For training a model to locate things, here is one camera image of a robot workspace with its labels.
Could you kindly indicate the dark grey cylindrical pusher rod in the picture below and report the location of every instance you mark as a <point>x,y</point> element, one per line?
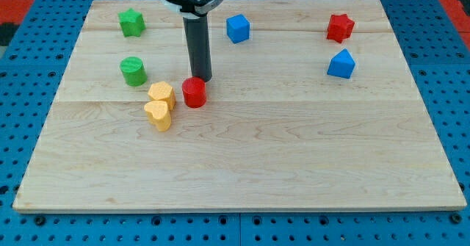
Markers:
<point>198,46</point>

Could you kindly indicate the wooden board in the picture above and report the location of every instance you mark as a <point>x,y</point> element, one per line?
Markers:
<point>276,134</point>

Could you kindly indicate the blue cube block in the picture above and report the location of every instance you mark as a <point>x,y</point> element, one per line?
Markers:
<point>238,28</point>

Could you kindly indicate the red cylinder block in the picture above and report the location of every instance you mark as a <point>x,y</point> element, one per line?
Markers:
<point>194,92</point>

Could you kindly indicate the green star block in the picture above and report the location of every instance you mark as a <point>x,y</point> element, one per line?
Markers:
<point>131,23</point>

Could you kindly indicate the yellow hexagon block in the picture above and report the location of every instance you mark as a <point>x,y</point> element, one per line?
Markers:
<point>162,91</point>

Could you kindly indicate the green cylinder block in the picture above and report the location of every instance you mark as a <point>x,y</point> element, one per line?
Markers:
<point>133,71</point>

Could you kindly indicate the yellow heart block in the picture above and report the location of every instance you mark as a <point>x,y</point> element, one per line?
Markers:
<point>158,114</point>

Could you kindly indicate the red star block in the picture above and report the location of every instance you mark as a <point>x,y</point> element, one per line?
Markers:
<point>340,27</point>

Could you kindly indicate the blue pentagon block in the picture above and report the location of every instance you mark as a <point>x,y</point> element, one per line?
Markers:
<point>341,65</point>

